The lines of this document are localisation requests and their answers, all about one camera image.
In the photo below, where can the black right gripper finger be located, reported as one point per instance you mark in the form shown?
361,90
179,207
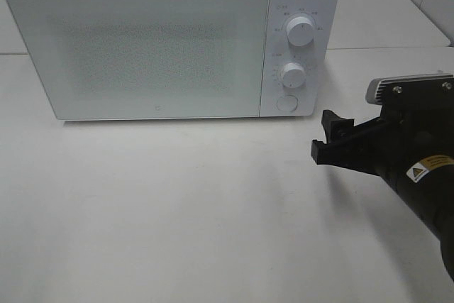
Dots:
344,154
337,129

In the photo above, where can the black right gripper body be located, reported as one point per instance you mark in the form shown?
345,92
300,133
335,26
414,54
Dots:
411,151

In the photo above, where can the white round door button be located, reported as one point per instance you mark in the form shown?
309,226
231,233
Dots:
287,103

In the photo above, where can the white timer knob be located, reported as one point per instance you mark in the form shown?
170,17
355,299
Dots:
292,75

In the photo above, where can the white microwave door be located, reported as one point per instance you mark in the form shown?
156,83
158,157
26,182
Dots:
146,59

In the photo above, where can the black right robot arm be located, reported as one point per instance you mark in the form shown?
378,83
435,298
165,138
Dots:
434,207

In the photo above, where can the white upper power knob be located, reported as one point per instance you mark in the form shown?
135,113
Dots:
300,30

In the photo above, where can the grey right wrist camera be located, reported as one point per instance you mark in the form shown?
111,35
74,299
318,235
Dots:
412,92

